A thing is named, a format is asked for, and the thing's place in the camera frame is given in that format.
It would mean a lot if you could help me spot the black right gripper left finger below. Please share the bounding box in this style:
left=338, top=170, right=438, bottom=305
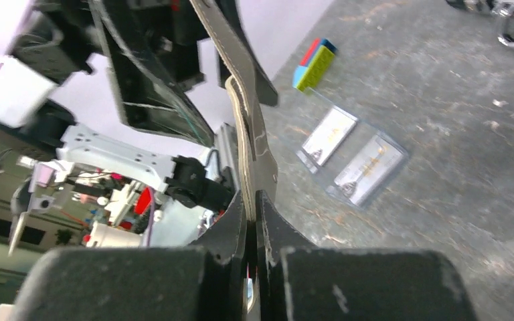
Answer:
left=10, top=195, right=247, bottom=320

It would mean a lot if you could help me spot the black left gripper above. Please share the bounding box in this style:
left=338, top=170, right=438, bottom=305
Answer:
left=11, top=1, right=214, bottom=146

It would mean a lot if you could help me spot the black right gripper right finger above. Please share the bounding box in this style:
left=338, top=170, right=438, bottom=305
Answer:
left=256, top=191, right=477, bottom=320

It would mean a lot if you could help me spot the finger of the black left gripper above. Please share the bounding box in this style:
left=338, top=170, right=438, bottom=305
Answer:
left=216, top=0, right=278, bottom=106

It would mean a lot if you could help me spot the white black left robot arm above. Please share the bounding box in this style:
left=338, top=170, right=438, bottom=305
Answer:
left=0, top=1, right=214, bottom=159

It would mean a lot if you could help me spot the clear plastic card sleeve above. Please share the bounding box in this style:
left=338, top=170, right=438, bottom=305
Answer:
left=295, top=88, right=408, bottom=209

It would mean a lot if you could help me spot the colourful toy block stack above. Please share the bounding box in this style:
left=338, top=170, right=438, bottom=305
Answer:
left=292, top=38, right=337, bottom=92

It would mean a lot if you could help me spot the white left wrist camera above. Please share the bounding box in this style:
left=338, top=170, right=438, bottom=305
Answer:
left=0, top=56, right=58, bottom=128

